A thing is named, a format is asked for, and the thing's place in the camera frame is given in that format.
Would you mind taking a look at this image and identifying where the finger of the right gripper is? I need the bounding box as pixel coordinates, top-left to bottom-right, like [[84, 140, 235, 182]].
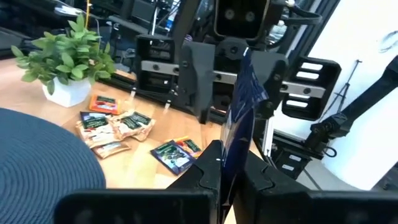
[[251, 51, 289, 121], [178, 42, 215, 124]]

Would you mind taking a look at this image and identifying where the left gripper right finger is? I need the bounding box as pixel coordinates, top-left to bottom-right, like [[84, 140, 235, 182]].
[[233, 150, 310, 224]]

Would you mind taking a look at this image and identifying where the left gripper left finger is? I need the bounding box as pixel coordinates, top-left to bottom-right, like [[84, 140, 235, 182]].
[[167, 139, 223, 200]]

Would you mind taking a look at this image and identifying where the orange peach tea packet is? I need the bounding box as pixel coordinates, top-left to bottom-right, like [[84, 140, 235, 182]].
[[88, 94, 121, 116], [173, 135, 203, 159]]

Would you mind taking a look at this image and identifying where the black desk leg bar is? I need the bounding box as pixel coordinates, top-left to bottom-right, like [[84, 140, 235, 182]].
[[304, 55, 398, 158]]

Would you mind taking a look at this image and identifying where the white panel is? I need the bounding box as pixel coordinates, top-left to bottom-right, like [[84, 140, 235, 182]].
[[273, 0, 398, 191]]

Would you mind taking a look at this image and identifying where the green plant white pot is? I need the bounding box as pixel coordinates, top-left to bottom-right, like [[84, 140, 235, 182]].
[[11, 14, 118, 108]]

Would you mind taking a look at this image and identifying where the black aluminium rig frame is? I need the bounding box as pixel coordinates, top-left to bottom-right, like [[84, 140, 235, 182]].
[[102, 0, 341, 187]]

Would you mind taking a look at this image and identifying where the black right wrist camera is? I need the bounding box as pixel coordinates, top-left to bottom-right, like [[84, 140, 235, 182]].
[[214, 0, 270, 40]]

